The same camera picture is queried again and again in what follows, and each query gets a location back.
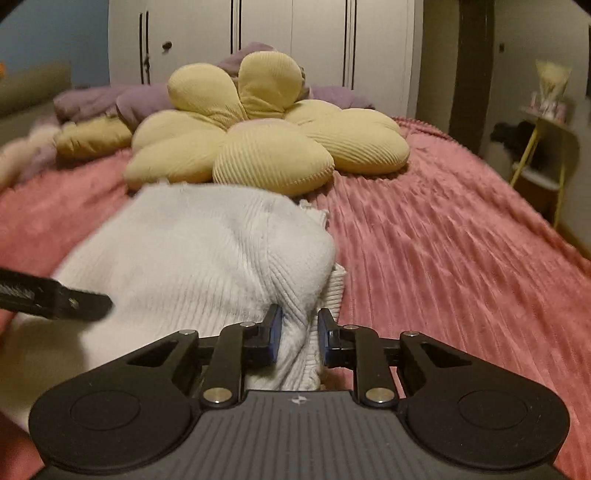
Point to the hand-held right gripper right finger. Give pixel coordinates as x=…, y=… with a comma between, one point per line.
x=324, y=341

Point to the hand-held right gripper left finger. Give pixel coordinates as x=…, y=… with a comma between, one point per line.
x=274, y=337

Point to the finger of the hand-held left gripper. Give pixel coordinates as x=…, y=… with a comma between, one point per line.
x=60, y=300

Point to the white knit sweater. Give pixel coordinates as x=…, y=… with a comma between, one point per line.
x=184, y=254

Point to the cream plush toy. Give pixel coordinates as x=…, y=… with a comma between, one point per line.
x=18, y=152

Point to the pink ribbed bed blanket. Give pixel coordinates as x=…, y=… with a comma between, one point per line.
x=438, y=230

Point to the small yellow pillow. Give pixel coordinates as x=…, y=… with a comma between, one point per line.
x=92, y=136

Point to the yellow flower-shaped pillow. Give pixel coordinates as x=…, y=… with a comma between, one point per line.
x=277, y=152

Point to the olive green cushion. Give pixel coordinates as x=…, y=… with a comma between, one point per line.
x=32, y=87

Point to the purple duvet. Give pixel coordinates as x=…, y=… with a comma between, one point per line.
x=138, y=99

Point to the dark cloth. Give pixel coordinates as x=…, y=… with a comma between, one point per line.
x=510, y=134

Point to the yellow-legged side table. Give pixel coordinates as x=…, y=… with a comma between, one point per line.
x=547, y=170

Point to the white wardrobe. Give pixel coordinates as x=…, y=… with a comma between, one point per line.
x=277, y=32

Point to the cream wrapped bouquet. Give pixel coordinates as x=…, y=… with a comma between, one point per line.
x=552, y=81

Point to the dark wooden post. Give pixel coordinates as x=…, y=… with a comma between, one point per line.
x=473, y=69

